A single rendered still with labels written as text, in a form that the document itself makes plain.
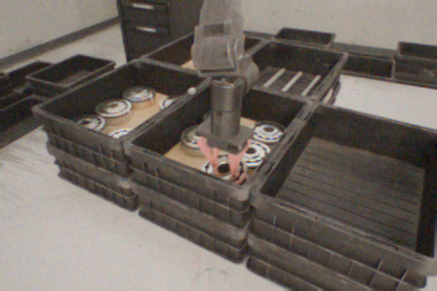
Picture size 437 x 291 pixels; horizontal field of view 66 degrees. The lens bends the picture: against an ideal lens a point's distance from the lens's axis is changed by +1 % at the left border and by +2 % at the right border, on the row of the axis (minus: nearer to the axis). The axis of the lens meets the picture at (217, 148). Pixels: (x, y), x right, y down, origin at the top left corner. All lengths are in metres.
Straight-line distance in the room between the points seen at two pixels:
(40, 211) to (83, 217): 0.12
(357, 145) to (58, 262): 0.76
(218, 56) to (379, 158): 0.52
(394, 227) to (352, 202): 0.09
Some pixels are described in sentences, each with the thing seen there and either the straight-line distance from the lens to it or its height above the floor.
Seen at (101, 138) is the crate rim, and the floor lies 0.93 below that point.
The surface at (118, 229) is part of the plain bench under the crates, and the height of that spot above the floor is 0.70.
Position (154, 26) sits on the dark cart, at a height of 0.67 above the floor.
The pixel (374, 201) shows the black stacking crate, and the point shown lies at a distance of 0.79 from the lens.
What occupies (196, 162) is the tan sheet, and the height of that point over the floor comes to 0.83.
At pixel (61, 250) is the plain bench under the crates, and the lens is 0.87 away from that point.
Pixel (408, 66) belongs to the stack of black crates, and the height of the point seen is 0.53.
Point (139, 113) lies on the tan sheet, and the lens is 1.04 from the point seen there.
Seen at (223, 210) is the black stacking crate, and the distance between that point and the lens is 0.67.
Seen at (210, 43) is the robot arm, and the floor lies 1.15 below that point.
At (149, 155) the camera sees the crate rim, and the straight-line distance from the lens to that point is 0.68.
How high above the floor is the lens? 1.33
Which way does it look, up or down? 36 degrees down
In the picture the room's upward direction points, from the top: straight up
